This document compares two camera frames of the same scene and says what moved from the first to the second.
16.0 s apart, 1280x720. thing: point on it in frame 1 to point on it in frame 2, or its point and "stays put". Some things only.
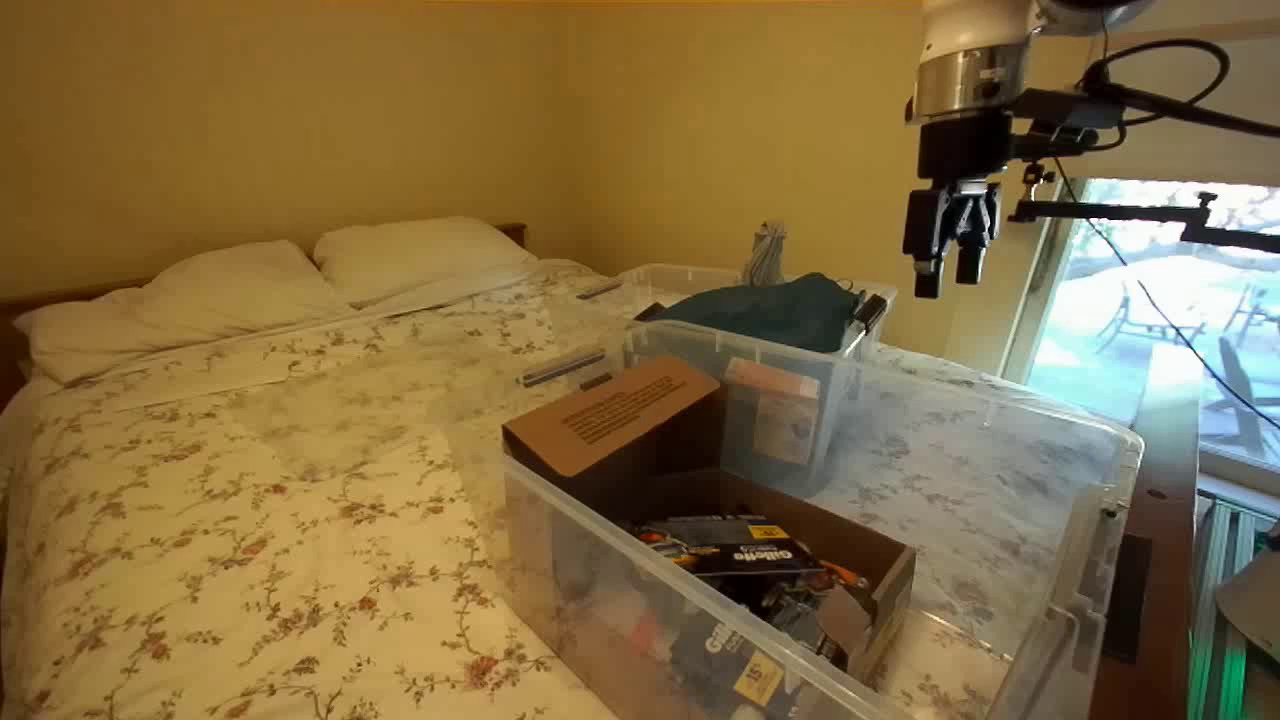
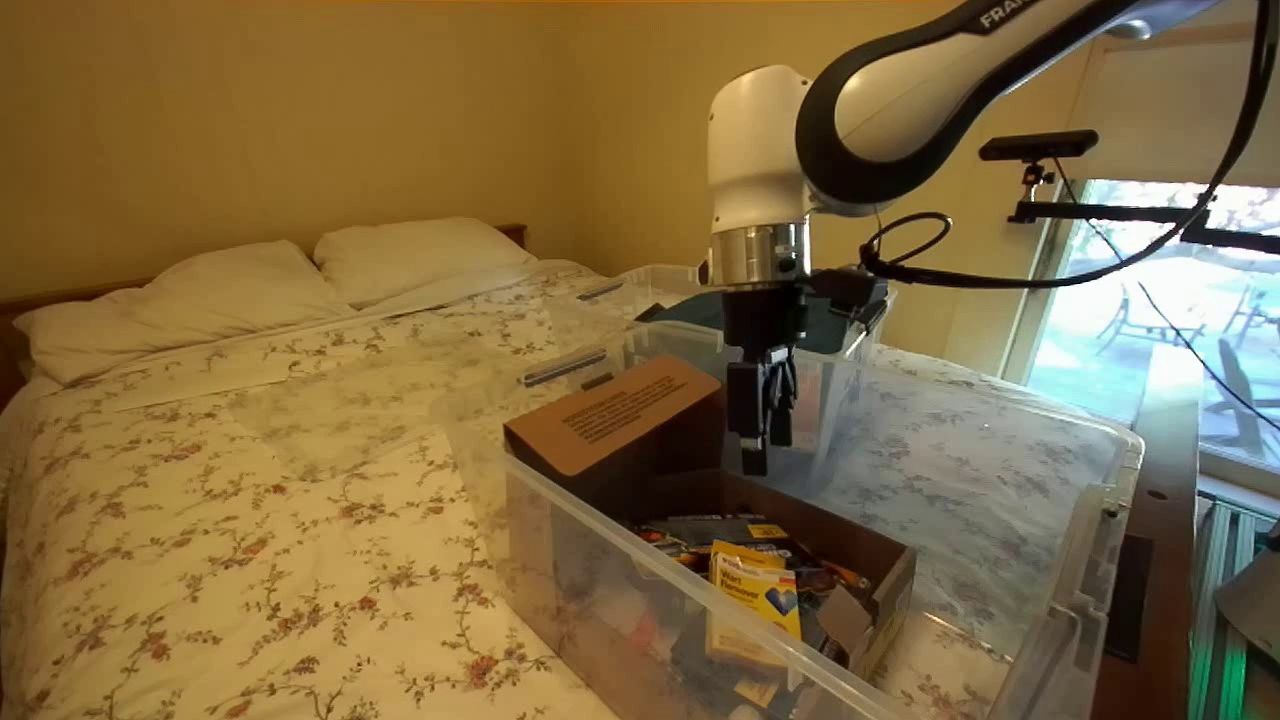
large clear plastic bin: (816, 534) stays put
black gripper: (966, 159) to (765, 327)
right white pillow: (412, 262) stays put
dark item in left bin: (637, 469) stays put
